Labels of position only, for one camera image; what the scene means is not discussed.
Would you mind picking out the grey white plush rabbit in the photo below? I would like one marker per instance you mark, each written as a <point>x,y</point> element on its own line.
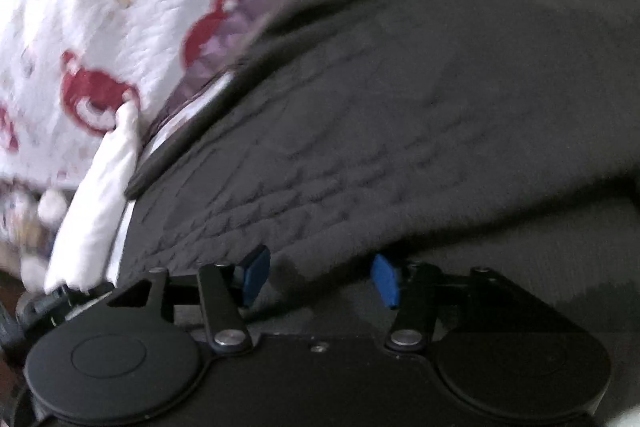
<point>50,207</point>

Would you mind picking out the folded cream white sweater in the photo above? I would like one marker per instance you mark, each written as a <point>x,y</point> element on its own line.
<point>95,207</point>

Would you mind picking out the white bear print quilt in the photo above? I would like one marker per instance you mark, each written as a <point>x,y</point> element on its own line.
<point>125,32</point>

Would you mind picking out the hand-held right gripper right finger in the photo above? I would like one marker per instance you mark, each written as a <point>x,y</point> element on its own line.
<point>387,279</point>

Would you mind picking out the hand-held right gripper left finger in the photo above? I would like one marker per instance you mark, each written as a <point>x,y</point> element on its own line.
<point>255,274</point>

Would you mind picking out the dark grey knit sweater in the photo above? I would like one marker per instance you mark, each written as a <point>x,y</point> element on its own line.
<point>400,107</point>

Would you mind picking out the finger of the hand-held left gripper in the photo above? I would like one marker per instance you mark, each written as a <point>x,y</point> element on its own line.
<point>45,304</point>

